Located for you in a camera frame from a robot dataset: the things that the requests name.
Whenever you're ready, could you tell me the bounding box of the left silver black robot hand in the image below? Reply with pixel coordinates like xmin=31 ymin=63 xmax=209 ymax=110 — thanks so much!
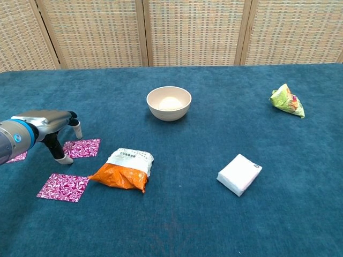
xmin=11 ymin=110 xmax=83 ymax=165

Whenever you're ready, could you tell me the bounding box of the orange white snack bag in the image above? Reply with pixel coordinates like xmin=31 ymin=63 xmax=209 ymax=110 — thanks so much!
xmin=87 ymin=147 xmax=155 ymax=193

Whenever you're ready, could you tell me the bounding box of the beige round bowl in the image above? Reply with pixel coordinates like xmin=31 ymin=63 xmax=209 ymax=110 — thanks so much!
xmin=146 ymin=86 xmax=192 ymax=122

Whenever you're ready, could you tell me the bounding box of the woven bamboo folding screen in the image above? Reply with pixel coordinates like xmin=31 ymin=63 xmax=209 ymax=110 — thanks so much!
xmin=0 ymin=0 xmax=343 ymax=73

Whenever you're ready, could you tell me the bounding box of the teal felt table mat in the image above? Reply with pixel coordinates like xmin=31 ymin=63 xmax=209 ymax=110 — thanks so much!
xmin=0 ymin=63 xmax=343 ymax=257

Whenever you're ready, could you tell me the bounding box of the white tissue pack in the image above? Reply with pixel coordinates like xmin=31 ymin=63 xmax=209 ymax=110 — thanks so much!
xmin=216 ymin=154 xmax=263 ymax=198

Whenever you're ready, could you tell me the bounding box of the green snack bag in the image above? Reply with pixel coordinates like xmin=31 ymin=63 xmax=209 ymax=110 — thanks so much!
xmin=269 ymin=83 xmax=305 ymax=119

